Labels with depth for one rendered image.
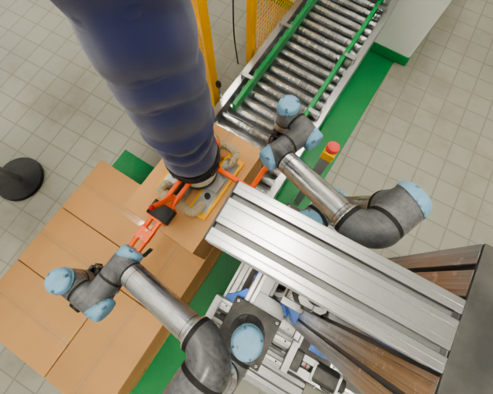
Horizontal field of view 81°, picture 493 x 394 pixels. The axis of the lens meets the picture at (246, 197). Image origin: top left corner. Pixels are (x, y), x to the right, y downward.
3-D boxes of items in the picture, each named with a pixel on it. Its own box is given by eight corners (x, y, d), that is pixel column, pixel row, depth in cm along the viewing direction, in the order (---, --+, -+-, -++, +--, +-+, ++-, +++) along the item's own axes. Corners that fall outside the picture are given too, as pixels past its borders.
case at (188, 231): (207, 147, 189) (198, 112, 150) (259, 178, 183) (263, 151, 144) (149, 223, 174) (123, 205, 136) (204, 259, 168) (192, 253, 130)
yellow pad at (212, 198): (228, 154, 144) (227, 149, 139) (245, 164, 142) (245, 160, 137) (187, 209, 136) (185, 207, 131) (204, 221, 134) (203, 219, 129)
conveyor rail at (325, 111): (384, 14, 254) (395, -6, 236) (390, 17, 253) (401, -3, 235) (242, 235, 199) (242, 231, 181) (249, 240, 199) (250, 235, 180)
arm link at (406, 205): (302, 205, 127) (384, 208, 74) (327, 186, 130) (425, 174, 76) (317, 227, 128) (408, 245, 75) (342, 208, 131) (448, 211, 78)
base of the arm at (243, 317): (271, 325, 125) (272, 328, 116) (253, 359, 121) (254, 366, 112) (240, 306, 127) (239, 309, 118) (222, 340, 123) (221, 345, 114)
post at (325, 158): (296, 195, 250) (329, 141, 154) (303, 199, 249) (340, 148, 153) (292, 202, 248) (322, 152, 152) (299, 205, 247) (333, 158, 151)
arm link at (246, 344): (268, 332, 115) (271, 339, 102) (248, 363, 112) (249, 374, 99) (243, 314, 117) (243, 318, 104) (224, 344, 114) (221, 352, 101)
